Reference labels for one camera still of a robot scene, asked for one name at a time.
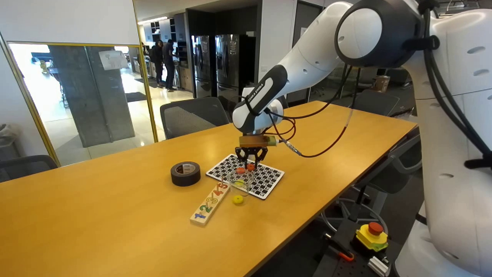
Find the grey office chair right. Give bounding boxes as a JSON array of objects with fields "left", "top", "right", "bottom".
[{"left": 320, "top": 128, "right": 421, "bottom": 233}]

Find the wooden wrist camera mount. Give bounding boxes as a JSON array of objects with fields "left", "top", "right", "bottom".
[{"left": 240, "top": 134, "right": 277, "bottom": 148}]

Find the wooden number puzzle board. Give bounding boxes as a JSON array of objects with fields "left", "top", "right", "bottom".
[{"left": 189, "top": 183, "right": 231, "bottom": 225}]

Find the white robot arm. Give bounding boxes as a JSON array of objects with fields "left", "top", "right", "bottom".
[{"left": 232, "top": 0, "right": 492, "bottom": 277}]

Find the yellow red emergency stop button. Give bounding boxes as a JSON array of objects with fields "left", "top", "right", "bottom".
[{"left": 355, "top": 222, "right": 387, "bottom": 253}]

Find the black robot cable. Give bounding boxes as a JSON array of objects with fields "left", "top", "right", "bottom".
[{"left": 255, "top": 56, "right": 360, "bottom": 160}]

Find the orange handled tool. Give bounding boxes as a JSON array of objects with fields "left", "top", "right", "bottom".
[{"left": 324, "top": 234, "right": 355, "bottom": 263}]

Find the grey office chair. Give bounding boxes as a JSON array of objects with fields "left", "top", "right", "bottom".
[
  {"left": 160, "top": 97, "right": 229, "bottom": 139},
  {"left": 320, "top": 128, "right": 421, "bottom": 233}
]

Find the checkered marker board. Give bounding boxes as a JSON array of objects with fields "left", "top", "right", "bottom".
[{"left": 206, "top": 154, "right": 284, "bottom": 200}]

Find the dark office chair left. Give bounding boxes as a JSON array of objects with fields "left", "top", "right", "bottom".
[{"left": 0, "top": 156, "right": 57, "bottom": 182}]

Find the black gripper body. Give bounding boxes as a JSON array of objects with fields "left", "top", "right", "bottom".
[{"left": 235, "top": 146, "right": 267, "bottom": 162}]

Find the clear plastic cup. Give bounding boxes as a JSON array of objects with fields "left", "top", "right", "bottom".
[{"left": 234, "top": 168, "right": 251, "bottom": 194}]

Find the black tape roll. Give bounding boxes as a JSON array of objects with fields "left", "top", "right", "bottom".
[{"left": 171, "top": 162, "right": 201, "bottom": 186}]

